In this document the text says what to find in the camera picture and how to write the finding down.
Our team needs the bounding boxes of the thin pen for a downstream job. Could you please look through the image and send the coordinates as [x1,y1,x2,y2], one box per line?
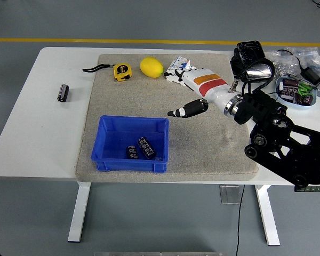
[287,75,320,92]

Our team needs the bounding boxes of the grey-brown mat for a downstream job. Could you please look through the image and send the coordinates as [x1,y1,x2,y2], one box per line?
[75,54,259,183]

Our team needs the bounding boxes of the dark cylindrical battery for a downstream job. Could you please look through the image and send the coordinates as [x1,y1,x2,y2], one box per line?
[57,84,70,103]
[125,145,140,161]
[136,135,158,159]

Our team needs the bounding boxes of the clear bluish plastic bag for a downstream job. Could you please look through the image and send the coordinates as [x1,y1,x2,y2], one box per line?
[284,47,320,78]

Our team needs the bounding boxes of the white table leg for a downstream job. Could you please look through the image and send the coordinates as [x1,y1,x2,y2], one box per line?
[254,184,281,246]
[67,182,92,243]

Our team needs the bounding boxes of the black hanging cable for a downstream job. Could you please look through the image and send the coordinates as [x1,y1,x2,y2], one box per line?
[235,184,246,256]

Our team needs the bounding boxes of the dark capacitor with purple label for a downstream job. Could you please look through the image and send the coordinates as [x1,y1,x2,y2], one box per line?
[282,78,300,97]

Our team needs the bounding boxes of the black plastic-wrapped pedal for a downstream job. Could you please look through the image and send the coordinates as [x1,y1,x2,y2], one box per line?
[230,41,274,83]

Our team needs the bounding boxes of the black power adapter with cord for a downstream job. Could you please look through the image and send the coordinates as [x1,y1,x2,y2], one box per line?
[278,49,320,85]

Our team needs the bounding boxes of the white table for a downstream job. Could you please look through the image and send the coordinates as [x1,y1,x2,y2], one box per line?
[0,47,320,246]

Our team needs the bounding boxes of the yellow tape measure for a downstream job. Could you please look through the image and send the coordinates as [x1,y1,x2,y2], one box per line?
[82,63,132,83]

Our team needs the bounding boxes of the dark brown capacitor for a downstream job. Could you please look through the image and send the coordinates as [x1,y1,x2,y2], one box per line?
[294,94,315,107]

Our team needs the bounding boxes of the yellow lemon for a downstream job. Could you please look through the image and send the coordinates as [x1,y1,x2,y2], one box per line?
[140,57,164,79]

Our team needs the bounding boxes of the light blue parts bowl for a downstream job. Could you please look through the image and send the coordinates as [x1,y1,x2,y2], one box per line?
[275,76,318,110]

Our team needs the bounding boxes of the table control panel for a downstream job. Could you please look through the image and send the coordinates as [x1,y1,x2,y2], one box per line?
[294,186,320,193]

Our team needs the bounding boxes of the square metal floor plate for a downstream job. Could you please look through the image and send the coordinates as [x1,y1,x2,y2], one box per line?
[219,185,242,205]

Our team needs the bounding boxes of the blue plastic box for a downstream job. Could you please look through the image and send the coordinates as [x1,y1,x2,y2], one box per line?
[91,115,170,173]

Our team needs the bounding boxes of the clear bag of screws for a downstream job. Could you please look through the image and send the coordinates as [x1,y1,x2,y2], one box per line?
[266,50,302,78]

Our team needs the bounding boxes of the green small parts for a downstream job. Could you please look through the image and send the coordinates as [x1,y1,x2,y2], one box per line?
[298,83,313,94]

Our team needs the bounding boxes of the white circuit breaker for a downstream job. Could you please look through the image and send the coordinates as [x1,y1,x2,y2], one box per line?
[164,55,198,86]

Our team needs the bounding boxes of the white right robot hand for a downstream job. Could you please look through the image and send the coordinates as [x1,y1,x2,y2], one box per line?
[164,68,240,118]

